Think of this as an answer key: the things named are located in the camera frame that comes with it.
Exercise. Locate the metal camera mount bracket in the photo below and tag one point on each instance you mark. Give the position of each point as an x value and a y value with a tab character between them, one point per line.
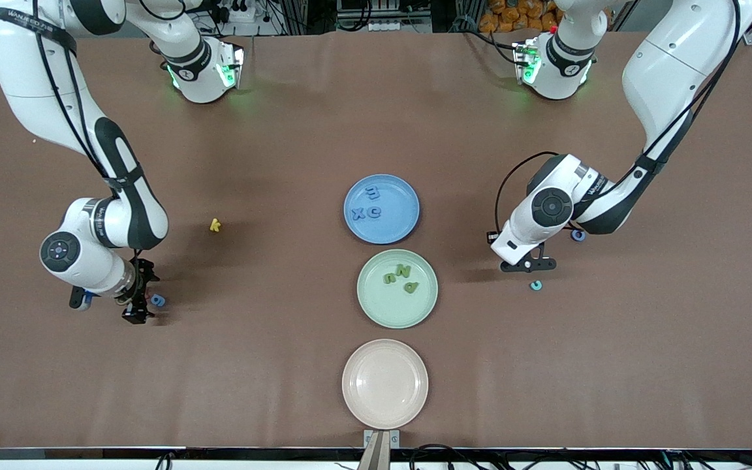
381	450

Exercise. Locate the white power strip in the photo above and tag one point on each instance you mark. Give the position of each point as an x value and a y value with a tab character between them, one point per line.
389	26

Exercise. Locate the pink round plate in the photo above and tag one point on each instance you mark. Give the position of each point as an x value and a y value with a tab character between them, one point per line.
384	384

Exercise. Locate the metal table edge rail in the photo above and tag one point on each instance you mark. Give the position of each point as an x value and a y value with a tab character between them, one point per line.
252	465

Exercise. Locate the brown table cover sheet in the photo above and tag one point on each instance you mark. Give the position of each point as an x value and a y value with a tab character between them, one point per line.
89	391

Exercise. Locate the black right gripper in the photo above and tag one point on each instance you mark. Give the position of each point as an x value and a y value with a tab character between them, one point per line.
141	282

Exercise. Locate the green foam letter q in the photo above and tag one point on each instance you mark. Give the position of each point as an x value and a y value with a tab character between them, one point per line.
413	285

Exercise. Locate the blue foam letter g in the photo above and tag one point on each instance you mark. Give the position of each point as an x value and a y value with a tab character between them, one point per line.
162	301

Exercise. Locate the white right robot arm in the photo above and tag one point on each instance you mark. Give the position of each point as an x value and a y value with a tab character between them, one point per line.
23	85

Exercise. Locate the green foam letter N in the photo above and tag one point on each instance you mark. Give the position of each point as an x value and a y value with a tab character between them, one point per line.
404	269

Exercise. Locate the blue foam letter C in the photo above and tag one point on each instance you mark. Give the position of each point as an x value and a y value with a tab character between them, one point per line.
369	211

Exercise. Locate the yellow foam letter k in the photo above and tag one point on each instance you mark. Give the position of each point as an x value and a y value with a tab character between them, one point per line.
215	226

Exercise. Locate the orange packaged goods pile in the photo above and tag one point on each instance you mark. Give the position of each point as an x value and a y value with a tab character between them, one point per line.
513	16

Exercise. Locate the green round plate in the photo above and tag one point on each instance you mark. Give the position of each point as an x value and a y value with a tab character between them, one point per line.
397	310

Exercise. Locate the blue round plate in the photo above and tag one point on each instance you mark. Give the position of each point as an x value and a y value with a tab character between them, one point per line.
392	228

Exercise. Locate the blue foam letter E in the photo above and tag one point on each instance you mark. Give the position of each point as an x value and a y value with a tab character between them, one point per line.
371	193

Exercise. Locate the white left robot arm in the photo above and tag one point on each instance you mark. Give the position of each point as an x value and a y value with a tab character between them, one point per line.
676	65

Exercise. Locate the power strip with black plugs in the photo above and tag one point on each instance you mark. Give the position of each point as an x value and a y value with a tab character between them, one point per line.
239	16

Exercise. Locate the blue foam letter X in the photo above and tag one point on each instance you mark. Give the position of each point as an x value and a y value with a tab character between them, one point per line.
358	213

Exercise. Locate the blue foam letter O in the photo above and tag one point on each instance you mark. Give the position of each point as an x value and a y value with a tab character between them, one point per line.
581	239

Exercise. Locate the teal foam letter c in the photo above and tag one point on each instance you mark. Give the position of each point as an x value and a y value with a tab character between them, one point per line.
536	288

